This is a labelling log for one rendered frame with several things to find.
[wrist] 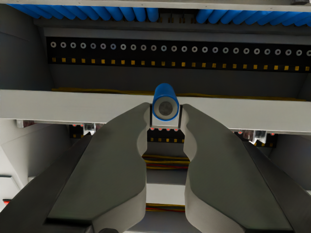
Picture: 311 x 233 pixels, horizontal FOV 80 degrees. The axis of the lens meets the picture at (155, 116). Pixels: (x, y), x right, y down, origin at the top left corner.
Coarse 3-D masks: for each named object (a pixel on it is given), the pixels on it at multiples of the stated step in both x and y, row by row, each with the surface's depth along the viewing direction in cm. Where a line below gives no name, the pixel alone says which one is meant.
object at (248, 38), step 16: (0, 16) 31; (16, 16) 34; (16, 32) 34; (48, 32) 37; (64, 32) 37; (80, 32) 37; (96, 32) 37; (112, 32) 37; (128, 32) 37; (144, 32) 37; (160, 32) 37; (176, 32) 36; (192, 32) 36
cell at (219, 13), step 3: (213, 12) 29; (216, 12) 28; (219, 12) 27; (222, 12) 27; (225, 12) 27; (210, 15) 30; (213, 15) 29; (216, 15) 28; (219, 15) 28; (222, 15) 28; (210, 18) 31; (213, 18) 30; (216, 18) 29; (219, 18) 30; (210, 21) 32; (213, 21) 31; (216, 21) 31
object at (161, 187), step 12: (144, 156) 54; (156, 156) 53; (168, 156) 54; (156, 168) 50; (168, 168) 50; (180, 168) 50; (156, 180) 46; (168, 180) 46; (180, 180) 46; (156, 192) 39; (168, 192) 39; (180, 192) 38; (180, 204) 39
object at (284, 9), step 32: (0, 0) 25; (32, 0) 24; (64, 0) 24; (96, 0) 24; (128, 0) 23; (160, 0) 23; (192, 0) 23; (224, 0) 23; (256, 0) 23; (288, 0) 23
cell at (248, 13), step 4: (240, 12) 29; (244, 12) 27; (248, 12) 27; (252, 12) 26; (236, 16) 30; (240, 16) 29; (244, 16) 28; (248, 16) 28; (236, 20) 31; (240, 20) 30; (236, 24) 32
